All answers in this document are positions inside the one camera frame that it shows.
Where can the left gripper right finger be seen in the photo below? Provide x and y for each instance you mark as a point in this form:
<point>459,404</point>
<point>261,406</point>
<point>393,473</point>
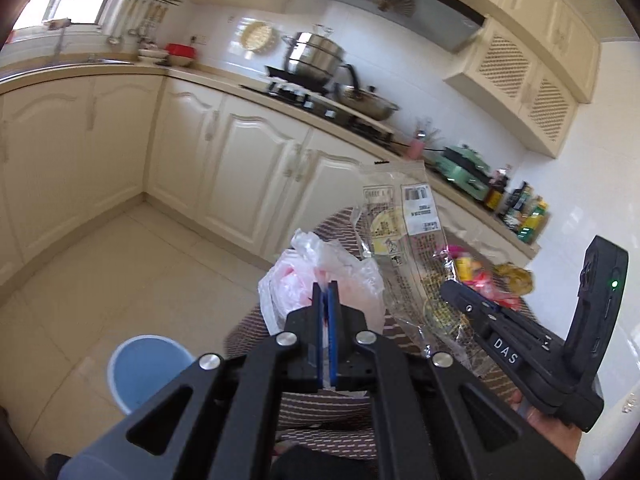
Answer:
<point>432,418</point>

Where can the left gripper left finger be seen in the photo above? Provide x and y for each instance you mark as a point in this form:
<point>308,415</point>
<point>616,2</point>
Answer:
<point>218,418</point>

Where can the white pink plastic bag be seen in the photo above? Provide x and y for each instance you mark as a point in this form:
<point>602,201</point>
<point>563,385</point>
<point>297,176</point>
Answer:
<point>310,261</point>

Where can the clear printed food wrapper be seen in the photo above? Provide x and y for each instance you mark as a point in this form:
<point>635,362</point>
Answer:
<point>402,232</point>

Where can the blue plastic trash bin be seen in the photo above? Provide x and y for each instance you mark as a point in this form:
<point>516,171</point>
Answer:
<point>141,366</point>

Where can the colourful snack trash pile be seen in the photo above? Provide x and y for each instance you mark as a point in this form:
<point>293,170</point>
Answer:
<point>505,284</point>

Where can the steel kitchen sink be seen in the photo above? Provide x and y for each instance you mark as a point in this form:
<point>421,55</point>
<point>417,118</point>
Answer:
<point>91,62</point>

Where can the right hand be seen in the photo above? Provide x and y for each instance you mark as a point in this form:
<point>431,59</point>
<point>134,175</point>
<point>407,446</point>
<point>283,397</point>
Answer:
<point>565,438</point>

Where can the brown polka dot tablecloth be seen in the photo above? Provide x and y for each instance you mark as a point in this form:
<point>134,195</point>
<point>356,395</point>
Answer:
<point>334,422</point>

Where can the green label oil bottle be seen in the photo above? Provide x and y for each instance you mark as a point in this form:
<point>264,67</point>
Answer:
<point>532,221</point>

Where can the dark soy sauce bottle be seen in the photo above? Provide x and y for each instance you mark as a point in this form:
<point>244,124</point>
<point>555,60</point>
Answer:
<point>497,186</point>

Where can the green electric cooker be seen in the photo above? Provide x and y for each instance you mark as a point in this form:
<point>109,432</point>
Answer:
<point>463,168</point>

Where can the pink utensil holder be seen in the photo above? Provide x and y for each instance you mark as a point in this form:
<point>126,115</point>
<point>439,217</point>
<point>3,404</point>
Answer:
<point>422,135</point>

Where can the cream lower cabinets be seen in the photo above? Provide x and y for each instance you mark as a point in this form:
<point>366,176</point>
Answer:
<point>81,143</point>

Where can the cream cabinets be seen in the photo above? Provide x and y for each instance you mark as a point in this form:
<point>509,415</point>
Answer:
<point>530,66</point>
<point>81,143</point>

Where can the cream upper cabinets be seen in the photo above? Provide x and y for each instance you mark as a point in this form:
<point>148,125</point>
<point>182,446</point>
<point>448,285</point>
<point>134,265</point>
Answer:
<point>530,66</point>

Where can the black gas stove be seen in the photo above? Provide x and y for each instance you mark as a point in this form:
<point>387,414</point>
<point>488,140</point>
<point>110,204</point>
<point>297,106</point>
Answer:
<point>318,106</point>

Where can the red bowl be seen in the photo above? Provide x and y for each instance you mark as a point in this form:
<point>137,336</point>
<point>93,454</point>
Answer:
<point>182,55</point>

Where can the stainless steel stock pot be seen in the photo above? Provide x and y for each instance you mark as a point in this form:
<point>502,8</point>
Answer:
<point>313,55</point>

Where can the chrome faucet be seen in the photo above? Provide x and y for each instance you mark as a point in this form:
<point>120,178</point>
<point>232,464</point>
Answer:
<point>58,25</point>

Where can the hanging utensil rack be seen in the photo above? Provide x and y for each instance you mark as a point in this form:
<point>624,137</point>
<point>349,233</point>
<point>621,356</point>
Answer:
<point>129,20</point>

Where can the steel wok with handle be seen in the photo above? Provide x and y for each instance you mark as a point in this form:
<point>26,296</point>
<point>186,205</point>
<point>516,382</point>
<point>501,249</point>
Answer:
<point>364,101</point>

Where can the round cream wall strainer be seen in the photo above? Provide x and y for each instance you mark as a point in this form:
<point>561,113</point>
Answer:
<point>257,37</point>

